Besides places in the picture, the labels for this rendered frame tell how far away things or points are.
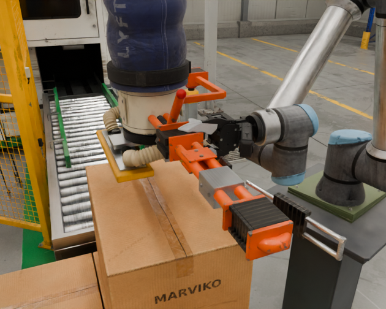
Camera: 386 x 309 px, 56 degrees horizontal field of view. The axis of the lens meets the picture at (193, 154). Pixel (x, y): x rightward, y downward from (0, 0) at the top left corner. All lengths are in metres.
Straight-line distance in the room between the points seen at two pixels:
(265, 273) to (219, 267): 1.30
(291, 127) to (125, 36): 0.47
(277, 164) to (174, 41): 0.42
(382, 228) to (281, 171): 0.63
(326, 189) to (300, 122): 0.63
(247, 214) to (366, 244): 0.91
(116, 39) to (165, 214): 0.51
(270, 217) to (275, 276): 1.76
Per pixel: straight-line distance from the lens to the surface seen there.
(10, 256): 2.65
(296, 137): 0.97
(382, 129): 1.32
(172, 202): 1.16
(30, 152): 2.28
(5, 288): 1.60
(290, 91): 1.12
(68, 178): 2.26
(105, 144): 1.13
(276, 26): 11.97
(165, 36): 0.94
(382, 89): 1.27
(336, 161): 1.49
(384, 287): 2.46
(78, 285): 1.52
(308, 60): 1.15
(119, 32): 0.96
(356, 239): 1.44
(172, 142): 0.80
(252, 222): 0.55
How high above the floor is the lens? 1.58
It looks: 26 degrees down
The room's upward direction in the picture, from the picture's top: straight up
